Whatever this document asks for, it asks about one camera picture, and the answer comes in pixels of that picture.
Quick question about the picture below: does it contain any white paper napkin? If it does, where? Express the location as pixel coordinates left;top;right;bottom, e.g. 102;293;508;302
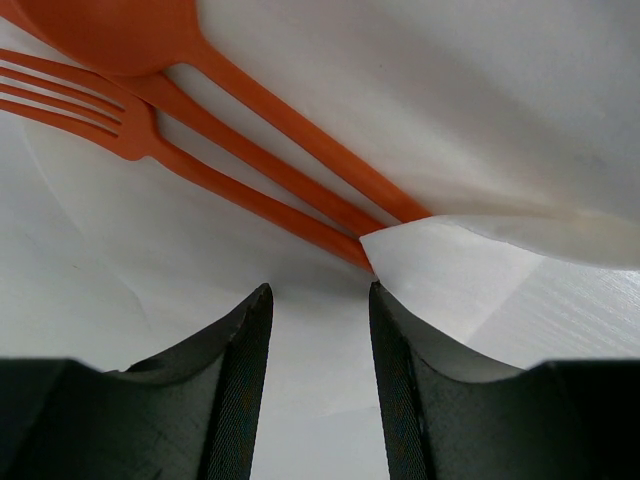
0;0;640;421

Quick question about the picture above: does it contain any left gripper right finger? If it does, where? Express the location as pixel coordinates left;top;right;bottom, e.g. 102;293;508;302
369;283;639;479

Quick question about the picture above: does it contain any orange plastic fork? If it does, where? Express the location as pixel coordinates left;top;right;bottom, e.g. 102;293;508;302
1;49;373;272

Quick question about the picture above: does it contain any orange plastic spoon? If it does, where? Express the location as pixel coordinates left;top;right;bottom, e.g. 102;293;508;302
1;1;430;223

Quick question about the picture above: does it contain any orange plastic knife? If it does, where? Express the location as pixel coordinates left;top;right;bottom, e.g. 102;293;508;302
110;73;385;236

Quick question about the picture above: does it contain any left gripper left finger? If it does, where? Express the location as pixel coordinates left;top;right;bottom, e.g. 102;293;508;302
1;284;273;479

